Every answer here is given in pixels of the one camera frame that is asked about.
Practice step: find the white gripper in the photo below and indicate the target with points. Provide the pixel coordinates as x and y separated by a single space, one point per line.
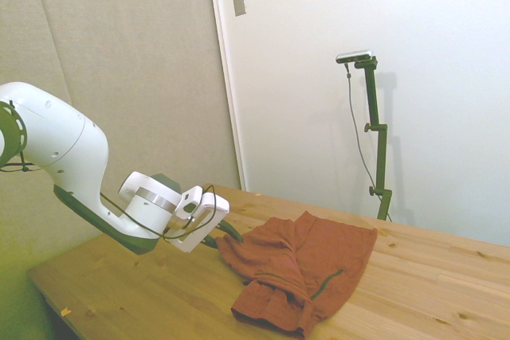
207 220

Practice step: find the red shorts with black zippers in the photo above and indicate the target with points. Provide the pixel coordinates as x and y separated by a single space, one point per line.
330 248

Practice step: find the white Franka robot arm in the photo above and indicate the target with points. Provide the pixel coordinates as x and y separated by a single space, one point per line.
60 137

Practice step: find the small orange scrap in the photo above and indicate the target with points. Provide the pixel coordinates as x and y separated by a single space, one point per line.
65 311

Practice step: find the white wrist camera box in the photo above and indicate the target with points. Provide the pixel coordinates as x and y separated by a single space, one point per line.
191 200

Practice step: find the white door frame trim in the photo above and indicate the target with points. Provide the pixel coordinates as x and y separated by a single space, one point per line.
229 89

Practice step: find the dark camera stand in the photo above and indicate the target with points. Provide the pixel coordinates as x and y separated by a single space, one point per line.
378 149

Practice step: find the silver camera on stand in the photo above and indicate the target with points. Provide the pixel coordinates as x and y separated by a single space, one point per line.
354 55

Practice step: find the grey wall switch plate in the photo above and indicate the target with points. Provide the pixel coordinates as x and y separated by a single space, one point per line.
239 1

